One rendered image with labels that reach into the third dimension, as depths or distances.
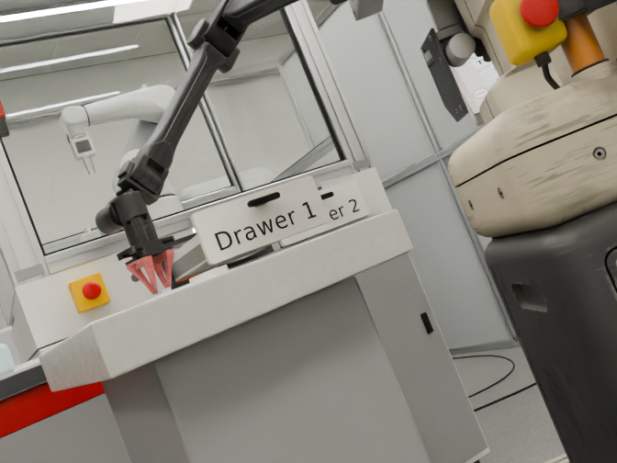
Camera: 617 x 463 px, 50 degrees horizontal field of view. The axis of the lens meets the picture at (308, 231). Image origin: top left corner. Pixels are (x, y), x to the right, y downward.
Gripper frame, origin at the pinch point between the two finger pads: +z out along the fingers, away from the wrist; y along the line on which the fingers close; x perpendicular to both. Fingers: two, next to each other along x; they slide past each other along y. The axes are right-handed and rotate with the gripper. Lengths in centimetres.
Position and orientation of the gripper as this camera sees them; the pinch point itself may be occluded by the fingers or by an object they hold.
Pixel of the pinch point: (161, 287)
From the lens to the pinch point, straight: 134.6
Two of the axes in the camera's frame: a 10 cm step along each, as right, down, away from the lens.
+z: 3.5, 9.3, -0.5
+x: 6.8, -2.9, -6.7
